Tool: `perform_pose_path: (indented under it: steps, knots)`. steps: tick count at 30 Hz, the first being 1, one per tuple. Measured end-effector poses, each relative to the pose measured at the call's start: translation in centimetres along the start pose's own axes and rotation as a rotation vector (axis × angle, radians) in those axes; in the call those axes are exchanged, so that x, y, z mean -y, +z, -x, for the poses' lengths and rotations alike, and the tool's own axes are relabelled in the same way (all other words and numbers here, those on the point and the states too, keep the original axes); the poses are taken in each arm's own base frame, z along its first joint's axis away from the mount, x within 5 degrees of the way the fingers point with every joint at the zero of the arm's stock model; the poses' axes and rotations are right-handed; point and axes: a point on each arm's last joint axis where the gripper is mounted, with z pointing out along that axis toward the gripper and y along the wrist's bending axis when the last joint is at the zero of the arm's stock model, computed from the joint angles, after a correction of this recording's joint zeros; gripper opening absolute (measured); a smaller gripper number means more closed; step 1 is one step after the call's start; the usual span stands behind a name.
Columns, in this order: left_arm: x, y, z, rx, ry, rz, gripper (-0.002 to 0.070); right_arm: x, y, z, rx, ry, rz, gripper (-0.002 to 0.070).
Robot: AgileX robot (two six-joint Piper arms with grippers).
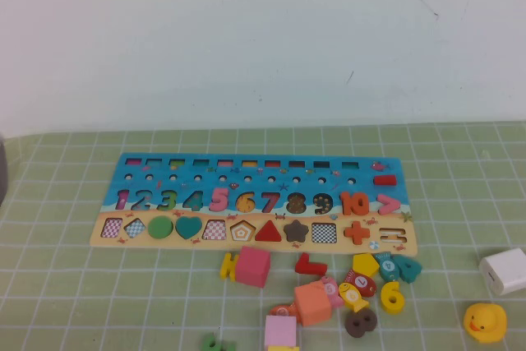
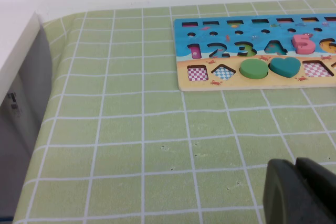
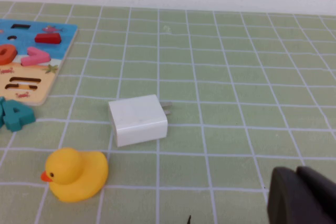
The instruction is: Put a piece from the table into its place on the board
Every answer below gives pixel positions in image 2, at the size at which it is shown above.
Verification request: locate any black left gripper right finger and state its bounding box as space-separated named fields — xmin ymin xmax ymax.
xmin=296 ymin=157 xmax=336 ymax=224

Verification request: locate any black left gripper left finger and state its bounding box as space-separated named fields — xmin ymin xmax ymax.
xmin=263 ymin=158 xmax=334 ymax=224

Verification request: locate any teal heart piece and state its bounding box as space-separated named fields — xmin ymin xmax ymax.
xmin=268 ymin=56 xmax=301 ymax=79

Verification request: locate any green circle piece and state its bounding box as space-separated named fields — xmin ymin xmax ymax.
xmin=239 ymin=58 xmax=269 ymax=80

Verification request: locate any pink number five piece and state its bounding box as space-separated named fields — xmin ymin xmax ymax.
xmin=292 ymin=34 xmax=316 ymax=56

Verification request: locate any colourful wooden puzzle board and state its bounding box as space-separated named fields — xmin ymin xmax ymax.
xmin=173 ymin=13 xmax=336 ymax=92

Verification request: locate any green checked tablecloth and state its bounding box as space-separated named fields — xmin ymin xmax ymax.
xmin=10 ymin=0 xmax=336 ymax=224

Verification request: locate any grey cabinet with white top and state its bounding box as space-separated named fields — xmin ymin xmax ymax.
xmin=0 ymin=11 xmax=53 ymax=219

